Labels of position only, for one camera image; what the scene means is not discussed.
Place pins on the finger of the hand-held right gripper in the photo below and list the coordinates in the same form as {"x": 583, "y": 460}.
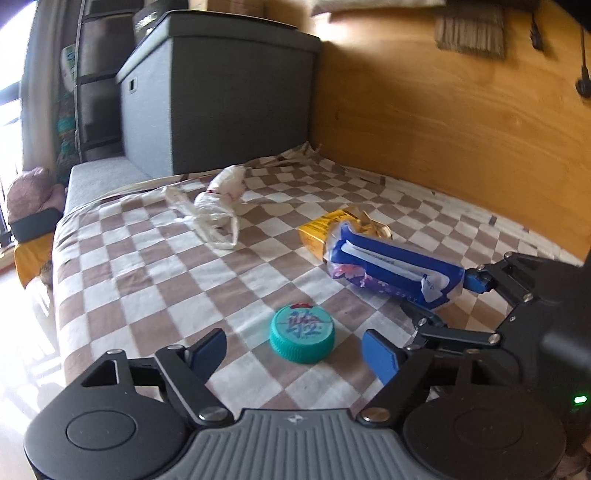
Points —
{"x": 478, "y": 280}
{"x": 455, "y": 334}

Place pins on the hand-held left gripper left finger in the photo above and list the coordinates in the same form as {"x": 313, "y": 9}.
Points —
{"x": 210, "y": 353}

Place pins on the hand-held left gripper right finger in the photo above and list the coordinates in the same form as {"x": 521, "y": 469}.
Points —
{"x": 378, "y": 355}

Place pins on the teal plastic lid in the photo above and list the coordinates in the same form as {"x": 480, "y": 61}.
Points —
{"x": 302, "y": 334}

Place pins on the blue tissue packet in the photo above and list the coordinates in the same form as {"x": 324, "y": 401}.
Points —
{"x": 392, "y": 272}

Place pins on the brown white checkered blanket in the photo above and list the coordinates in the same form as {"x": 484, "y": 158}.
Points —
{"x": 184, "y": 277}

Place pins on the yellow carton box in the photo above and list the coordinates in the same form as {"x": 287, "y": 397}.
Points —
{"x": 321, "y": 235}

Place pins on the clear plastic bag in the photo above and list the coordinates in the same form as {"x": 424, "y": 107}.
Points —
{"x": 212, "y": 217}

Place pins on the wooden headboard panel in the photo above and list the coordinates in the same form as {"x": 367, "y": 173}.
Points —
{"x": 438, "y": 115}

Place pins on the yellow cloth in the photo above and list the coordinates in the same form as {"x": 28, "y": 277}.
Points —
{"x": 30, "y": 263}

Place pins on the dark grey pad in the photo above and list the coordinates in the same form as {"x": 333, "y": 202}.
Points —
{"x": 34, "y": 224}

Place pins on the pink plush toy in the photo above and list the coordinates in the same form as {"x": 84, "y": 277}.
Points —
{"x": 32, "y": 189}

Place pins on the fringed brown cloth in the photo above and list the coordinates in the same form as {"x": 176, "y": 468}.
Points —
{"x": 468, "y": 30}

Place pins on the grey storage box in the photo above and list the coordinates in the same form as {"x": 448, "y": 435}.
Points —
{"x": 221, "y": 101}

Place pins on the dark shelf rack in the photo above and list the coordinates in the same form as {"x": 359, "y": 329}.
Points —
{"x": 92, "y": 78}

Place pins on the brown curtain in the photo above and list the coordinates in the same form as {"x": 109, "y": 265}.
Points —
{"x": 39, "y": 92}

